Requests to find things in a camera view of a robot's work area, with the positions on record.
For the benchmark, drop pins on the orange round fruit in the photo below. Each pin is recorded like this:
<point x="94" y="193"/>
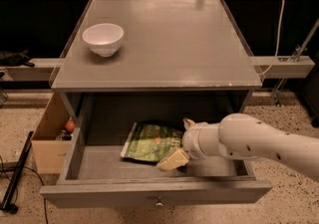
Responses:
<point x="69" y="126"/>

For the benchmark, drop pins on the brown cardboard box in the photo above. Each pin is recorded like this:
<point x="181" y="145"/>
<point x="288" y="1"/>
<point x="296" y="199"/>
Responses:
<point x="50" y="141"/>

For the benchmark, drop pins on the grey open top drawer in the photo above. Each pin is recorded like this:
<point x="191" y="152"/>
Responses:
<point x="94" y="174"/>

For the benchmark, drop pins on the black object on rail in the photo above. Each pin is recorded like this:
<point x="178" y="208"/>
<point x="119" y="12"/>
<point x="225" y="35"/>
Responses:
<point x="12" y="59"/>

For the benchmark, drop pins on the green jalapeno chip bag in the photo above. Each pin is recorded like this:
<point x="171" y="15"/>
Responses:
<point x="150" y="142"/>

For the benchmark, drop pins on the white ceramic bowl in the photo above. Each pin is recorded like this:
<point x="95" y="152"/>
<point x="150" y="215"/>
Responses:
<point x="104" y="39"/>

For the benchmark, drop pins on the metal drawer knob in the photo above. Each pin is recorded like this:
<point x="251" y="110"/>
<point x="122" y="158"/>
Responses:
<point x="159" y="202"/>

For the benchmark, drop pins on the black bar on floor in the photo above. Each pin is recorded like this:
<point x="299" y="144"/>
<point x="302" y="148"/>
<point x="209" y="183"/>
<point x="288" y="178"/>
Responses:
<point x="15" y="169"/>

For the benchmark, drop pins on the grey wooden cabinet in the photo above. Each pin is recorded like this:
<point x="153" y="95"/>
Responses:
<point x="179" y="58"/>

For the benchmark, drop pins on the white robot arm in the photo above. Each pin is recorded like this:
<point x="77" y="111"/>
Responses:
<point x="243" y="137"/>

